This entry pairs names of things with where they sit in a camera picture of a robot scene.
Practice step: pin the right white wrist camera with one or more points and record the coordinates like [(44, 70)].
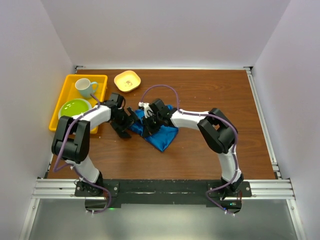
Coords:
[(145, 107)]

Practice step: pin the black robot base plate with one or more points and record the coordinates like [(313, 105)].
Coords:
[(175, 192)]

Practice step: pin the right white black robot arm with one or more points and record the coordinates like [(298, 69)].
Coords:
[(218, 132)]

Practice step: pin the light blue ceramic mug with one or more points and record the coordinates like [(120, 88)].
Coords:
[(86, 88)]

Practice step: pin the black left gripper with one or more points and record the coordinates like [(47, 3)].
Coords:
[(130, 119)]

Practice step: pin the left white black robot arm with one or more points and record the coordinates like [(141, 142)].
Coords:
[(71, 141)]

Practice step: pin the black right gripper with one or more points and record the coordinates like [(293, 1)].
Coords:
[(147, 130)]

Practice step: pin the blue cloth napkin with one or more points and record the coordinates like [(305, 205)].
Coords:
[(160, 140)]

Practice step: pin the green plate white rim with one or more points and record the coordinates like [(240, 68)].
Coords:
[(74, 107)]

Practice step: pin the yellow square bowl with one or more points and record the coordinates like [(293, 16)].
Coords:
[(127, 81)]

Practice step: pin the yellow plastic tray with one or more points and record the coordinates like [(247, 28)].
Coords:
[(69, 92)]

